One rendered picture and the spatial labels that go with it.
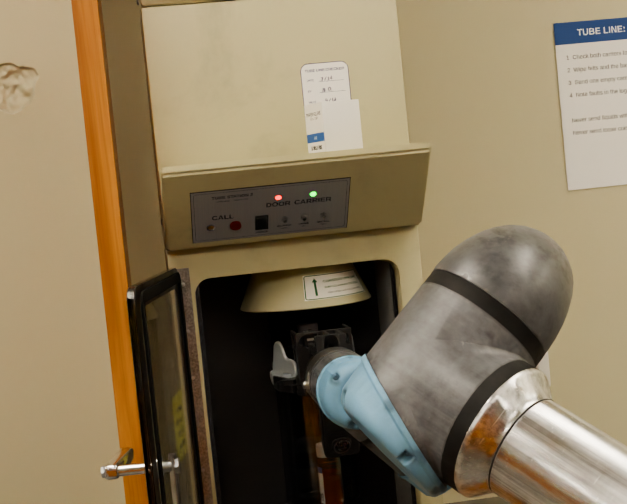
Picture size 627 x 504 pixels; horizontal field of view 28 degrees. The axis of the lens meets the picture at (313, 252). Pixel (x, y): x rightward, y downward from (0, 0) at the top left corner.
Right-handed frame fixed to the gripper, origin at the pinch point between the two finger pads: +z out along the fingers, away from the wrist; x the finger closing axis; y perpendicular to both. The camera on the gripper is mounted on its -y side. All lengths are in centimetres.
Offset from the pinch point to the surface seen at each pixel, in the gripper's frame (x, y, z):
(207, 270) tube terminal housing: 13.2, 15.9, -10.4
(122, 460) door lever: 25.5, -1.6, -34.9
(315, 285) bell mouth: -0.4, 12.4, -8.1
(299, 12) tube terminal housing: -1.6, 46.8, -10.7
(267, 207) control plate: 5.7, 23.0, -17.3
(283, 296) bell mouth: 3.8, 11.4, -7.6
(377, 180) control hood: -7.7, 24.9, -19.1
